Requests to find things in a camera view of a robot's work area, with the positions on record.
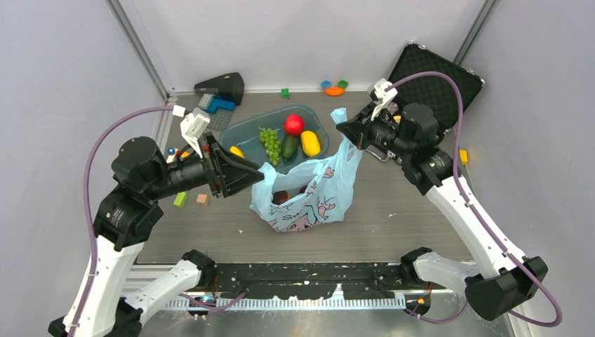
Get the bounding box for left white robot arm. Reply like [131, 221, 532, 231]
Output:
[48, 133, 264, 336]

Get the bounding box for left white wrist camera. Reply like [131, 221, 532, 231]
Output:
[172, 105, 210, 158]

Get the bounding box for black poker chip case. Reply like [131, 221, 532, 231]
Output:
[368, 43, 485, 153]

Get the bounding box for black wedge device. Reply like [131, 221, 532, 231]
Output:
[194, 72, 245, 105]

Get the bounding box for orange yellow toy truck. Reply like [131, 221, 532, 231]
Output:
[166, 147, 190, 164]

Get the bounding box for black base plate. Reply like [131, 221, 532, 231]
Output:
[191, 263, 430, 300]

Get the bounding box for green fake grapes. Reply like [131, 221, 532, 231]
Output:
[259, 128, 281, 166]

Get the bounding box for green toy block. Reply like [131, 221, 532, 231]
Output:
[173, 192, 188, 209]

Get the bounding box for teal plastic fruit container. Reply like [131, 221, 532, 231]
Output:
[219, 105, 329, 173]

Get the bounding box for red fake apple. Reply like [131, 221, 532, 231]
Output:
[283, 114, 305, 137]

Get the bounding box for yellow fake lemon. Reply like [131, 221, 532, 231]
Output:
[300, 131, 321, 157]

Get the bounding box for grey lego baseplate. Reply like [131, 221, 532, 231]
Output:
[207, 110, 234, 131]

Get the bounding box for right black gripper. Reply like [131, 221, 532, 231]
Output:
[337, 101, 414, 158]

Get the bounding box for green fake avocado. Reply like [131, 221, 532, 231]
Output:
[280, 135, 300, 161]

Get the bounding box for yellow toy block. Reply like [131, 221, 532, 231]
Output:
[459, 149, 469, 165]

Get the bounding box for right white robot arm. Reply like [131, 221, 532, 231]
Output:
[337, 103, 549, 321]

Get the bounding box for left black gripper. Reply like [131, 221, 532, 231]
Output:
[148, 130, 266, 198]

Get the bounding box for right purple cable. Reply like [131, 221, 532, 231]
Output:
[383, 71, 563, 328]

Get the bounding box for blue lego brick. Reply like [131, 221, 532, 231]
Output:
[206, 98, 236, 114]

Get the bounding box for tan wooden cube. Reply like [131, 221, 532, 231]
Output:
[196, 194, 210, 206]

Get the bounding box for light blue plastic bag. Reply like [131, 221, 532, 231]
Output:
[250, 136, 363, 232]

